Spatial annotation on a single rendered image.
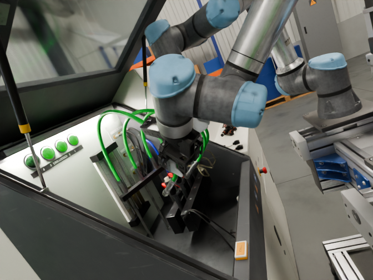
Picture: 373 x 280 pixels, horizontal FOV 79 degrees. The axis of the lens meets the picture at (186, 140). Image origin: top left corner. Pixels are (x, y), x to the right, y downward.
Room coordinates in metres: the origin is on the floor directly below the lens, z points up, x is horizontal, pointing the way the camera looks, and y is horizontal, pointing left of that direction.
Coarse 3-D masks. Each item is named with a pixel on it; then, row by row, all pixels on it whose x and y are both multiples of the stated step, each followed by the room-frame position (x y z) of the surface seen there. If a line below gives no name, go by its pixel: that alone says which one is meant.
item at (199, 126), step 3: (195, 120) 0.67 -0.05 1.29; (198, 120) 0.67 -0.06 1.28; (195, 123) 0.68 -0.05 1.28; (198, 123) 0.67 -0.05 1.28; (201, 123) 0.67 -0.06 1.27; (204, 123) 0.67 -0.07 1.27; (207, 123) 0.67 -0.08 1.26; (195, 126) 0.68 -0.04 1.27; (198, 126) 0.68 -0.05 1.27; (201, 126) 0.67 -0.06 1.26; (204, 126) 0.67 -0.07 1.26; (207, 126) 0.67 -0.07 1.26; (195, 129) 0.68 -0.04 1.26; (198, 129) 0.68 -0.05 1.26; (201, 129) 0.67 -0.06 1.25; (204, 129) 0.67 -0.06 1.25; (198, 138) 0.69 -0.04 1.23
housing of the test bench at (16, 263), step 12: (0, 228) 0.59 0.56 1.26; (0, 240) 0.60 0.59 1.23; (0, 252) 0.62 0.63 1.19; (12, 252) 0.60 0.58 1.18; (0, 264) 0.64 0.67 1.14; (12, 264) 0.62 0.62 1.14; (24, 264) 0.60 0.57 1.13; (0, 276) 0.66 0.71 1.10; (12, 276) 0.63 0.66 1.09; (24, 276) 0.61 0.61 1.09; (36, 276) 0.59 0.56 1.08
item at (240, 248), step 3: (237, 243) 0.52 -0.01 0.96; (240, 243) 0.51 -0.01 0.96; (243, 243) 0.51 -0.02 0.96; (237, 246) 0.51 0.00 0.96; (240, 246) 0.50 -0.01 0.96; (243, 246) 0.50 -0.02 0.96; (246, 246) 0.50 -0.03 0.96; (237, 249) 0.50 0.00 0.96; (240, 249) 0.49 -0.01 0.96; (243, 249) 0.49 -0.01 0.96; (246, 249) 0.49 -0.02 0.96; (237, 252) 0.49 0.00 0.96; (240, 252) 0.48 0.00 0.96; (243, 252) 0.48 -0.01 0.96; (246, 252) 0.48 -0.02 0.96; (237, 255) 0.48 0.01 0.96; (246, 255) 0.47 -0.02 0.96; (237, 258) 0.48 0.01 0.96; (240, 258) 0.47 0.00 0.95; (243, 258) 0.47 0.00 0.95; (246, 258) 0.47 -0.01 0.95
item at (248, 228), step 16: (240, 176) 0.87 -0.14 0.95; (240, 192) 0.76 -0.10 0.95; (256, 192) 0.85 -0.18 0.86; (240, 208) 0.67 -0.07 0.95; (240, 224) 0.59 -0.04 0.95; (256, 224) 0.65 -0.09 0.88; (240, 240) 0.54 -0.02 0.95; (256, 240) 0.58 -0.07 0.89; (256, 256) 0.52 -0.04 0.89; (240, 272) 0.44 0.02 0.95; (256, 272) 0.47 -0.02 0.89
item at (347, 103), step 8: (344, 88) 0.79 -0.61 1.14; (320, 96) 0.85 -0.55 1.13; (328, 96) 0.82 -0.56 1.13; (336, 96) 0.80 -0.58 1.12; (344, 96) 0.79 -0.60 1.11; (352, 96) 0.79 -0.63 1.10; (320, 104) 0.86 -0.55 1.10; (328, 104) 0.83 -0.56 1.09; (336, 104) 0.80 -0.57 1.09; (344, 104) 0.79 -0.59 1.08; (352, 104) 0.78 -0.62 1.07; (360, 104) 0.79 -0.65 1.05; (320, 112) 0.86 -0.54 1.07; (328, 112) 0.83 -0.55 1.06; (336, 112) 0.80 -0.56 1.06; (344, 112) 0.78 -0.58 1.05; (352, 112) 0.78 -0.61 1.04
